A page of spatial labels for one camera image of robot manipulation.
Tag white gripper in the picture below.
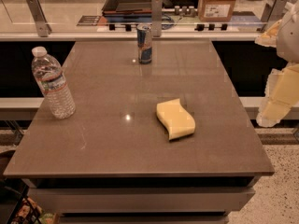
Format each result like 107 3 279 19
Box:
255 2 299 128

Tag red bull can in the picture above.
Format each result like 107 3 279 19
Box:
137 23 152 64

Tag cardboard box with label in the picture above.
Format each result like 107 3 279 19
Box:
197 0 236 21

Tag yellow wavy sponge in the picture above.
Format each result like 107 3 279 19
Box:
156 99 195 140

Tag dark open tray box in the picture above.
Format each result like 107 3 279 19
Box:
102 0 151 15

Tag clear plastic water bottle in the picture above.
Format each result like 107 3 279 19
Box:
31 47 76 119

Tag right metal rail bracket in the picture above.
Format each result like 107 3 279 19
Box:
261 0 288 32

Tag metal rail bracket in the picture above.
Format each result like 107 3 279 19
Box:
151 0 163 37
261 0 288 32
26 0 52 37

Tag middle metal rail bracket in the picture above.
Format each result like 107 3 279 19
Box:
151 0 163 37

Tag left metal rail bracket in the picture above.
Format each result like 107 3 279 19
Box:
26 0 52 37

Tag black wire rack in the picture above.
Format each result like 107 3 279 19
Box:
0 179 29 224

